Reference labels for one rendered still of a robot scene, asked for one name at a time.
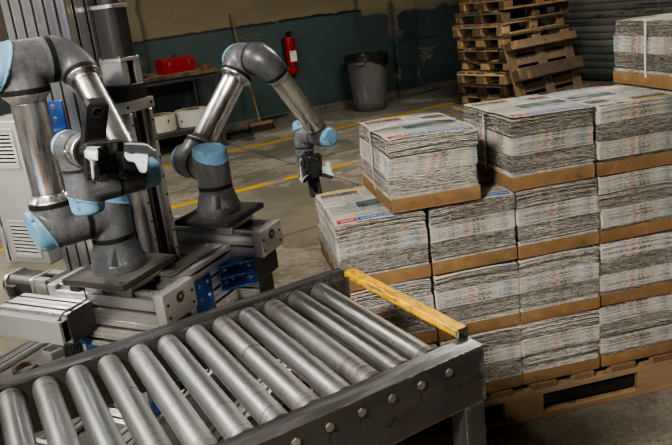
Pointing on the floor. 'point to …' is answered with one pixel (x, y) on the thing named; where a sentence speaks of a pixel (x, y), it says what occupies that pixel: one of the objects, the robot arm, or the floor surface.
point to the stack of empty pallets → (536, 7)
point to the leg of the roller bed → (470, 426)
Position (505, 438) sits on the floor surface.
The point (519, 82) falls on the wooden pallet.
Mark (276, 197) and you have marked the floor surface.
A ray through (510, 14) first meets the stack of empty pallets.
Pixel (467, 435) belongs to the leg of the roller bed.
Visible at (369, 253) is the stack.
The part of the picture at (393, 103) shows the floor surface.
